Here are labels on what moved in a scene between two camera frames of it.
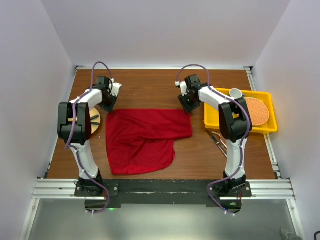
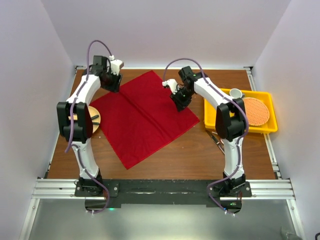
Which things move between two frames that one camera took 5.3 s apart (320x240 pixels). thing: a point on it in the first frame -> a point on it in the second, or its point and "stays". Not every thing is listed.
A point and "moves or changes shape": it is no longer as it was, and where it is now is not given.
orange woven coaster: x=259 y=113 stays
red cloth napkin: x=141 y=140 moves or changes shape
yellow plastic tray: x=212 y=115 stays
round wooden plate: x=93 y=112 stays
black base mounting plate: x=162 y=192 stays
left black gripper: x=109 y=108 -> x=115 y=87
